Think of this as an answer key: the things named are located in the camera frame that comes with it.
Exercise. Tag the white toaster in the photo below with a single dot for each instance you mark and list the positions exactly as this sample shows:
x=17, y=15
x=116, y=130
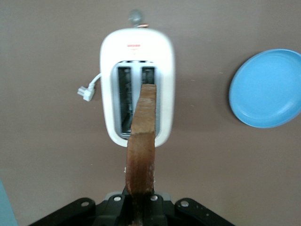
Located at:
x=136, y=51

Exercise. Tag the blue plate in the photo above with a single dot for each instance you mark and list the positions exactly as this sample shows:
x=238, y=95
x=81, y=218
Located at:
x=265, y=89

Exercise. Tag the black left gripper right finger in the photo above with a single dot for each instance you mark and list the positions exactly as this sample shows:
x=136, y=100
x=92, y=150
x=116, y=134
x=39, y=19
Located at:
x=160, y=212

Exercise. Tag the brown bread slice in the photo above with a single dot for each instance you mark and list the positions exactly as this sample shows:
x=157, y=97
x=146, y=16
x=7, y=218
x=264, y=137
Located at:
x=141, y=153

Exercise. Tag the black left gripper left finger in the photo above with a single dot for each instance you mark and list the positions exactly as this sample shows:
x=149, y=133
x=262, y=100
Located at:
x=108, y=212

